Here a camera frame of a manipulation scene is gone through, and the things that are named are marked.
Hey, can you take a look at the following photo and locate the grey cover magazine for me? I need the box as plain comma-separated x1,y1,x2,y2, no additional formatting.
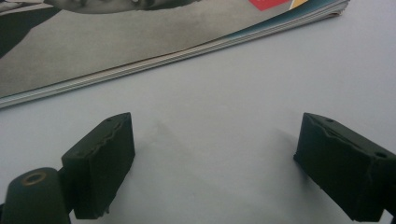
0,0,351,110

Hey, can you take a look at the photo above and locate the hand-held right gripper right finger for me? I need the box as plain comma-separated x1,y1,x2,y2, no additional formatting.
292,112,396,223

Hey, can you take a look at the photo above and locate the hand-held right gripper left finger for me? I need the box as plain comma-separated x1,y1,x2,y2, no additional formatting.
61,112,136,220

